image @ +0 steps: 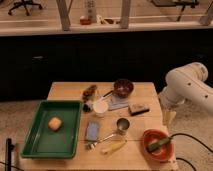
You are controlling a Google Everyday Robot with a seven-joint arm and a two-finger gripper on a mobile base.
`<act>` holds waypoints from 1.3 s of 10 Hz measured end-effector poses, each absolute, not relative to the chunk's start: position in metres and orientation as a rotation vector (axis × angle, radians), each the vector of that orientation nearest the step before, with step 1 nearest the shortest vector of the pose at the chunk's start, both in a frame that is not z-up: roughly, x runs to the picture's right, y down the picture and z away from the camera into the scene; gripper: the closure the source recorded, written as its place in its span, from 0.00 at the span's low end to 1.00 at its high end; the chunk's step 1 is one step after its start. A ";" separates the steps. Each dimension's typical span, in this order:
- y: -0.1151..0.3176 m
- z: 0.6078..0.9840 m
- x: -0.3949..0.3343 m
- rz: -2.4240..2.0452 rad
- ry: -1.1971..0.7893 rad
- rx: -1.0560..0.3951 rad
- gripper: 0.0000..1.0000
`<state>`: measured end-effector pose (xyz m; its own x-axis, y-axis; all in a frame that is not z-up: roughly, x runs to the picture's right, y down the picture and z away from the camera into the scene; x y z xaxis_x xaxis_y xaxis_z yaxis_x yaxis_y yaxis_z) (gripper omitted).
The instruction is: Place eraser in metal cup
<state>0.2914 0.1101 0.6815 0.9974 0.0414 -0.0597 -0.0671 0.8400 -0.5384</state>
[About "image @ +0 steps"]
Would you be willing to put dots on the grey cloth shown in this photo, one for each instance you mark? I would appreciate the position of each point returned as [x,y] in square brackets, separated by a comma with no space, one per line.
[117,103]

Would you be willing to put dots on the yellow banana toy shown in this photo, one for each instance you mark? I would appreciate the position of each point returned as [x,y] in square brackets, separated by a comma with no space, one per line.
[112,148]

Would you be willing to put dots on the dark red bowl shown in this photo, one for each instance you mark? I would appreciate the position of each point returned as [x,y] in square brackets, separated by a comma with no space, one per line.
[123,88]

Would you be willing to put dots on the red object on shelf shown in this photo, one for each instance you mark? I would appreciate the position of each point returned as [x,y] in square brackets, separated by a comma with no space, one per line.
[85,21]

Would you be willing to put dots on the small black object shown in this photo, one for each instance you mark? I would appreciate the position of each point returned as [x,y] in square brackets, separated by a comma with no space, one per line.
[87,108]

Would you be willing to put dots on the brown pine cone toy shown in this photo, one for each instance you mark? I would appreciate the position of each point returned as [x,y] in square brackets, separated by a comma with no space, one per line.
[89,93]

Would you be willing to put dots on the black stand post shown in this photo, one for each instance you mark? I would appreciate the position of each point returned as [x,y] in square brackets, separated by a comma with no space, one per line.
[8,154]

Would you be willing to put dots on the orange bowl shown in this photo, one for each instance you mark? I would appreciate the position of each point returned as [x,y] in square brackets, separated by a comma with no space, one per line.
[164,153]

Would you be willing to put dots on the yellow bread roll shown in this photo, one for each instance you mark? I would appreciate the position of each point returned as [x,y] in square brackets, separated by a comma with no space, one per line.
[54,123]

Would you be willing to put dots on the green plastic tray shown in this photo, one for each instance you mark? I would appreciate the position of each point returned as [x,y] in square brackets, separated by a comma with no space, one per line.
[53,133]

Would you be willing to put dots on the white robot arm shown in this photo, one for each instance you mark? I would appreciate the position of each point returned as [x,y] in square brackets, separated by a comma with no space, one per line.
[185,83]

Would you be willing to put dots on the white plastic cup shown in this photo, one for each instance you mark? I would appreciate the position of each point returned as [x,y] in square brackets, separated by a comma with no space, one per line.
[100,108]

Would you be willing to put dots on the small metal cup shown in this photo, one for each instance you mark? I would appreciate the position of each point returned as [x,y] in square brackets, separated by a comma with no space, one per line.
[122,126]

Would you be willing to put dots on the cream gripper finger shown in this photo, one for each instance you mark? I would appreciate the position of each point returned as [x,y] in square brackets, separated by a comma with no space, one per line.
[172,116]
[165,117]

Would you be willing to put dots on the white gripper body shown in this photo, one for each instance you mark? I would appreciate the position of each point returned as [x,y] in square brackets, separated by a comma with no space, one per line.
[165,103]

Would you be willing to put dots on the green cucumber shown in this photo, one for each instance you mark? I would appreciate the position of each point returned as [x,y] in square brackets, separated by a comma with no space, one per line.
[156,145]

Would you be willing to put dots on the black and tan eraser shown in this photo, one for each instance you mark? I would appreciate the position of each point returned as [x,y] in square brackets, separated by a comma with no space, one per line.
[136,109]

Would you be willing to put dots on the blue sponge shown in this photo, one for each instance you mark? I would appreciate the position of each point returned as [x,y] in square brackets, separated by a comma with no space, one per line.
[92,131]

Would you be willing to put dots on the black office chair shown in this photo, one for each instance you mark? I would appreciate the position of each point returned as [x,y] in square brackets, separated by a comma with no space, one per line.
[24,3]

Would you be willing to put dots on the metal fork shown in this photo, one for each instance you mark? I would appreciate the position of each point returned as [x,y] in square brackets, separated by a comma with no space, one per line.
[90,146]

